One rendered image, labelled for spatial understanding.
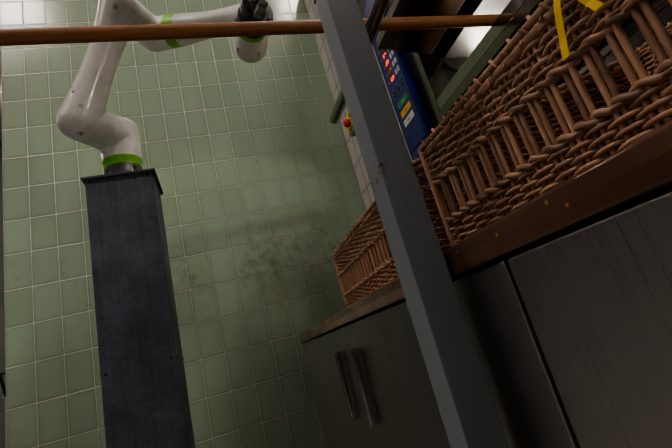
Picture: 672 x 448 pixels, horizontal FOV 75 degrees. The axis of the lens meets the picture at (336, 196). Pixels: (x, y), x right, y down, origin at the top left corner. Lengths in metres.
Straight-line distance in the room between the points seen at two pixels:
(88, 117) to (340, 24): 1.14
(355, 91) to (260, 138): 1.82
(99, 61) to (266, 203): 0.97
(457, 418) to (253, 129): 2.03
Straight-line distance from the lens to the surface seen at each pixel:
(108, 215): 1.53
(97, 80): 1.63
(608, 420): 0.39
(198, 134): 2.33
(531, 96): 0.43
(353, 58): 0.55
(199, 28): 1.01
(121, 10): 1.70
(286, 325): 2.05
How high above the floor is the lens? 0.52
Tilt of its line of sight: 18 degrees up
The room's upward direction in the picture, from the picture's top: 15 degrees counter-clockwise
